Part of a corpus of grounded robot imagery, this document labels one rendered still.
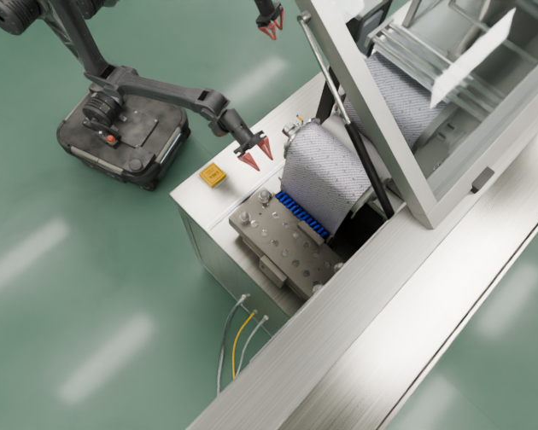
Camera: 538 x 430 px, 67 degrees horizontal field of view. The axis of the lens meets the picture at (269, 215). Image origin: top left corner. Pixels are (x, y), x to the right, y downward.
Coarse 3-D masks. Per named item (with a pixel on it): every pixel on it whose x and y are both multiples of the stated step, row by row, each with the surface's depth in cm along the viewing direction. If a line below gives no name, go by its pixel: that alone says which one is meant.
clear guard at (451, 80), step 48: (336, 0) 53; (384, 0) 56; (432, 0) 60; (480, 0) 65; (528, 0) 70; (384, 48) 57; (432, 48) 61; (480, 48) 66; (528, 48) 71; (384, 96) 57; (432, 96) 62; (480, 96) 66; (528, 96) 72; (432, 144) 62; (480, 144) 67; (432, 192) 63
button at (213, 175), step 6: (210, 168) 147; (216, 168) 147; (204, 174) 146; (210, 174) 146; (216, 174) 146; (222, 174) 146; (204, 180) 146; (210, 180) 145; (216, 180) 145; (210, 186) 146
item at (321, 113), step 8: (336, 80) 130; (328, 88) 136; (336, 88) 133; (328, 96) 139; (344, 96) 156; (320, 104) 145; (328, 104) 142; (336, 104) 156; (320, 112) 149; (328, 112) 145; (336, 112) 159; (320, 120) 152
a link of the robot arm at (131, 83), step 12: (132, 72) 136; (108, 84) 134; (120, 84) 133; (132, 84) 131; (144, 84) 130; (156, 84) 129; (168, 84) 128; (120, 96) 134; (144, 96) 134; (156, 96) 130; (168, 96) 127; (180, 96) 125; (192, 96) 123; (204, 96) 125; (216, 96) 122; (192, 108) 125; (216, 108) 122
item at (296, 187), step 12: (288, 168) 120; (288, 180) 126; (300, 180) 119; (288, 192) 132; (300, 192) 125; (312, 192) 119; (300, 204) 131; (312, 204) 124; (324, 204) 118; (312, 216) 131; (324, 216) 124; (336, 216) 117; (324, 228) 130; (336, 228) 123
